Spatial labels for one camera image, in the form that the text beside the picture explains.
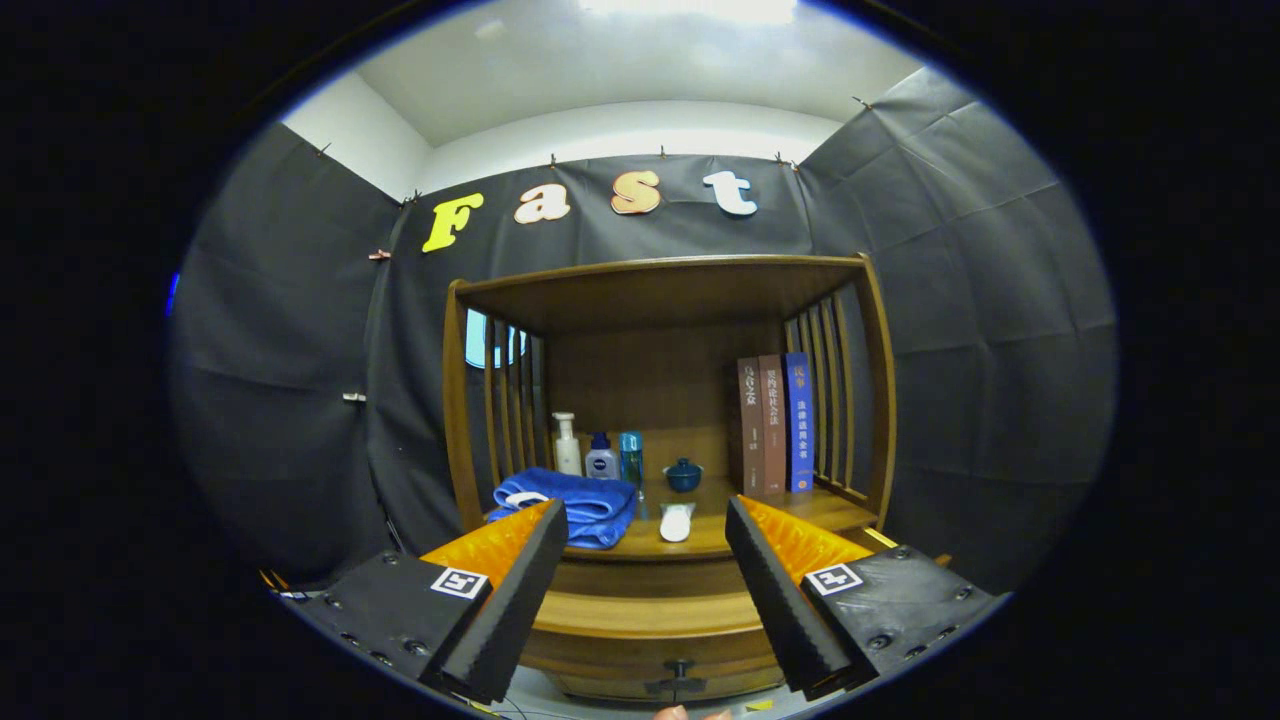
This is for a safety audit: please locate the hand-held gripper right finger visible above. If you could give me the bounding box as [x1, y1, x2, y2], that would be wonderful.
[726, 496, 1004, 701]

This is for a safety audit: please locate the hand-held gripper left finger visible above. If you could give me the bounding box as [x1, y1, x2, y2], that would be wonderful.
[300, 499, 569, 703]

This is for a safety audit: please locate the wooden drawer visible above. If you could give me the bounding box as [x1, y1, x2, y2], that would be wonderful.
[518, 527, 953, 686]

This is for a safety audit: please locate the wooden cabinet door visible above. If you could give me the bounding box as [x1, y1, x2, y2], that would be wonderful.
[680, 668, 786, 699]
[550, 672, 681, 701]

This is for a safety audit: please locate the wooden countertop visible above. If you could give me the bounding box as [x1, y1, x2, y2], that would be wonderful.
[485, 475, 881, 561]

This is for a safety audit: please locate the wooden cabinet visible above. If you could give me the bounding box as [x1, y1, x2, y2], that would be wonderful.
[442, 252, 953, 701]

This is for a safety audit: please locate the folded blue towel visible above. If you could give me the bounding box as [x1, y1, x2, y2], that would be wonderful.
[487, 467, 639, 550]

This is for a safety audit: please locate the white pump bottle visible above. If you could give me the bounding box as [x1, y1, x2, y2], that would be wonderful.
[552, 412, 583, 477]

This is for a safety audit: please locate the reddish brown book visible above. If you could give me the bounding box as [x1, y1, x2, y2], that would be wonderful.
[757, 355, 789, 496]

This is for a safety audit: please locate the dark brown book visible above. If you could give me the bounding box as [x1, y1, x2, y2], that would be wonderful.
[737, 357, 766, 498]

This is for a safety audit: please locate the blue book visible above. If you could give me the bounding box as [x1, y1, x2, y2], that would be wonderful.
[782, 351, 816, 494]

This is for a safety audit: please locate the black backdrop cloth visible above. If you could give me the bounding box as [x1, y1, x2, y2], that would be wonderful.
[168, 68, 1118, 596]

